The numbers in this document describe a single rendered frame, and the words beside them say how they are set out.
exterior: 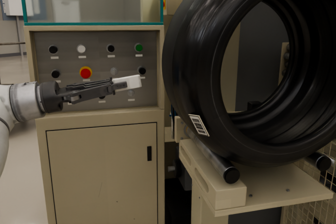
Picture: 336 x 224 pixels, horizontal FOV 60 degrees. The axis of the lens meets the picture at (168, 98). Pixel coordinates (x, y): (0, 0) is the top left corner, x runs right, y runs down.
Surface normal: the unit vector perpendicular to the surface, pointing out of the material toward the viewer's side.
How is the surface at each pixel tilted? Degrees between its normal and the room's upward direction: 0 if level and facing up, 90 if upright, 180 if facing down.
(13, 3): 90
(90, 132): 90
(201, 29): 72
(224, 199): 90
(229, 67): 90
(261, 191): 0
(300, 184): 0
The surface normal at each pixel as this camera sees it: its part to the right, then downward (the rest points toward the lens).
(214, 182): 0.00, -0.97
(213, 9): -0.43, -0.21
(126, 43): 0.23, 0.25
